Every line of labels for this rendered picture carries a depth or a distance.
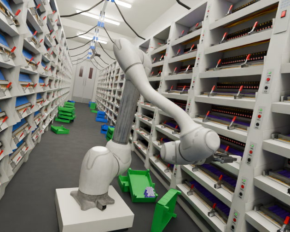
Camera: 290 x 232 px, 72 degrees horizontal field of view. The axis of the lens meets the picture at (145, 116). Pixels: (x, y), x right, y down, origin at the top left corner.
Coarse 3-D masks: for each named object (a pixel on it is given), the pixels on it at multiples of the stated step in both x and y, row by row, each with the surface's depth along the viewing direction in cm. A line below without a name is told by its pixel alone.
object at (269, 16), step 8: (248, 0) 150; (264, 16) 134; (272, 16) 129; (200, 24) 209; (240, 24) 154; (248, 24) 147; (232, 32) 161; (240, 48) 151; (248, 48) 143; (256, 48) 137; (264, 48) 131; (224, 56) 166; (232, 56) 157; (184, 64) 229; (184, 80) 224; (224, 80) 162; (232, 80) 154; (240, 80) 146; (248, 80) 139; (256, 80) 133; (216, 88) 170; (216, 104) 167
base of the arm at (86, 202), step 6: (72, 192) 105; (78, 192) 101; (78, 198) 99; (84, 198) 98; (90, 198) 97; (96, 198) 98; (102, 198) 99; (108, 198) 104; (84, 204) 95; (90, 204) 96; (96, 204) 98; (102, 204) 95; (108, 204) 102; (84, 210) 93
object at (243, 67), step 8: (240, 56) 144; (248, 56) 121; (256, 56) 132; (264, 56) 105; (224, 64) 161; (232, 64) 152; (240, 64) 130; (248, 64) 121; (256, 64) 117; (264, 64) 106; (200, 72) 161; (208, 72) 151; (216, 72) 142; (224, 72) 135; (232, 72) 128; (240, 72) 122; (248, 72) 116; (256, 72) 111
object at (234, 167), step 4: (220, 140) 153; (224, 140) 149; (232, 144) 141; (240, 148) 134; (244, 148) 131; (220, 164) 126; (224, 164) 123; (228, 164) 119; (232, 164) 118; (236, 164) 117; (240, 164) 111; (228, 168) 120; (232, 168) 116; (236, 168) 113; (232, 172) 117; (236, 172) 114
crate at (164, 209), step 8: (168, 192) 142; (176, 192) 145; (160, 200) 129; (168, 200) 131; (160, 208) 123; (168, 208) 122; (160, 216) 123; (168, 216) 147; (152, 224) 125; (160, 224) 123
